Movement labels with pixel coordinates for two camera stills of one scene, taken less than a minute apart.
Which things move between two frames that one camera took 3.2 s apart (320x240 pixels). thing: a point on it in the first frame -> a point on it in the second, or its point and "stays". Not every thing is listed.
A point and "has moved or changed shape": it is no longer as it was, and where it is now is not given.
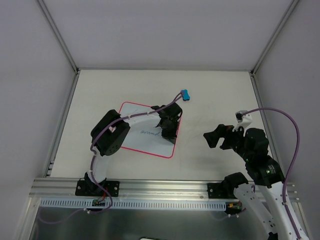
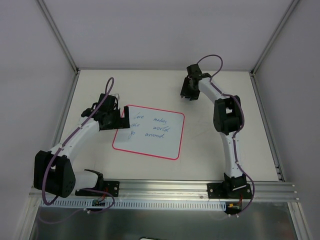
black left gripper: x=169 y=128 -> x=118 y=123
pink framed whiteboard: x=143 y=135 has moved or changed shape
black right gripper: x=225 y=138 -> x=189 y=90
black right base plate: x=221 y=190 stays
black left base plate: x=85 y=188 stays
